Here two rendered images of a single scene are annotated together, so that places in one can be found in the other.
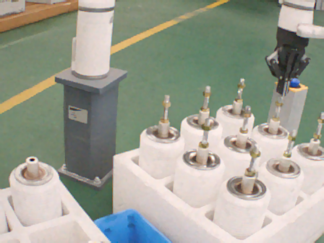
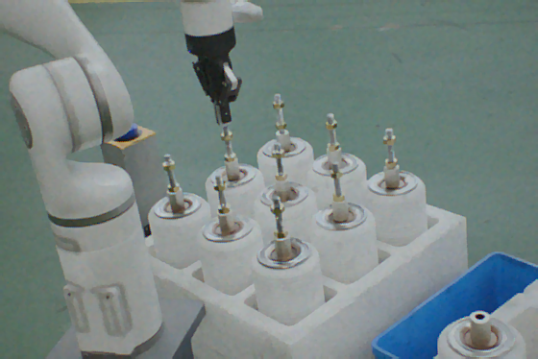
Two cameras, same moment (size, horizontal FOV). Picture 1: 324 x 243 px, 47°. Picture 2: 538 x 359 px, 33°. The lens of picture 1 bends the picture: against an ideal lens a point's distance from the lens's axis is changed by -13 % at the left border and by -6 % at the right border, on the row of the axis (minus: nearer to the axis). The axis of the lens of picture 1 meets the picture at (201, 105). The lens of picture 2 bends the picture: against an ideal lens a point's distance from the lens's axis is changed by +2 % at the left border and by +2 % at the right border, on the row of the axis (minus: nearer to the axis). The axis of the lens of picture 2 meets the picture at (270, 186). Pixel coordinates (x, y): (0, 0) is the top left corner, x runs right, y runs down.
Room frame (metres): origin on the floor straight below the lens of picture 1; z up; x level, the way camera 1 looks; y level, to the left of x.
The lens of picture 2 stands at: (0.64, 1.11, 0.91)
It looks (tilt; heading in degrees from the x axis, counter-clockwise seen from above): 28 degrees down; 277
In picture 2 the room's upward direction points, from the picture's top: 8 degrees counter-clockwise
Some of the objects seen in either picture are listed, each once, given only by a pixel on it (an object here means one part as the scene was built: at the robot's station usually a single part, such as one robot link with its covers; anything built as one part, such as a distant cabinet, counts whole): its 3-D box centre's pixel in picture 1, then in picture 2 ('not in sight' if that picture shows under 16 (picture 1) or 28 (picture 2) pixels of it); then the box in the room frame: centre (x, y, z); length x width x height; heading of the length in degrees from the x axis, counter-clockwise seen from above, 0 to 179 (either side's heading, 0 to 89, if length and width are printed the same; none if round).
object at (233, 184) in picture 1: (246, 188); (392, 183); (0.61, -0.10, 0.25); 0.08 x 0.08 x 0.01
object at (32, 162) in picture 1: (32, 167); (480, 328); (0.53, 0.28, 0.26); 0.02 x 0.02 x 0.03
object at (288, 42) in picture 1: (291, 45); (212, 53); (0.86, -0.18, 0.46); 0.08 x 0.08 x 0.09
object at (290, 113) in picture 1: (280, 136); (145, 216); (1.04, -0.24, 0.16); 0.07 x 0.07 x 0.31; 47
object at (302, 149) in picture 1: (312, 152); (283, 148); (0.78, -0.26, 0.25); 0.08 x 0.08 x 0.01
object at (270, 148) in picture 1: (264, 163); (241, 223); (0.86, -0.18, 0.16); 0.10 x 0.10 x 0.18
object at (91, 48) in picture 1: (93, 41); (109, 272); (0.94, 0.29, 0.39); 0.09 x 0.09 x 0.17; 76
